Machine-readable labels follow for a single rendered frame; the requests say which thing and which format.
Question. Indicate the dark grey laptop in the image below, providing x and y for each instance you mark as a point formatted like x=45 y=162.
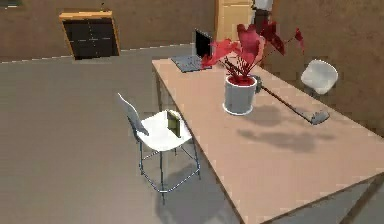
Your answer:
x=195 y=58

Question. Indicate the pale wooden dining table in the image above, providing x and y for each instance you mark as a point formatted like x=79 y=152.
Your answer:
x=266 y=160

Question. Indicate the olive green box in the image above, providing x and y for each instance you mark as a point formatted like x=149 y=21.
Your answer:
x=173 y=124

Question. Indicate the white chair metal legs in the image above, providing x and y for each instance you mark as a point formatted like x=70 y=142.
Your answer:
x=160 y=133

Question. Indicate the red house plant grey pot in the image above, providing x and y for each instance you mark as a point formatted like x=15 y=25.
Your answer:
x=239 y=95

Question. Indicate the pale wooden door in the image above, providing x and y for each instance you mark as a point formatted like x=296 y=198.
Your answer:
x=233 y=18

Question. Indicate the wooden shelf dark inside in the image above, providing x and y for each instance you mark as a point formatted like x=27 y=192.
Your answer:
x=90 y=36

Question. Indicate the white round chair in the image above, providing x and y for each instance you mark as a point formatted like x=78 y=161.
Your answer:
x=320 y=78

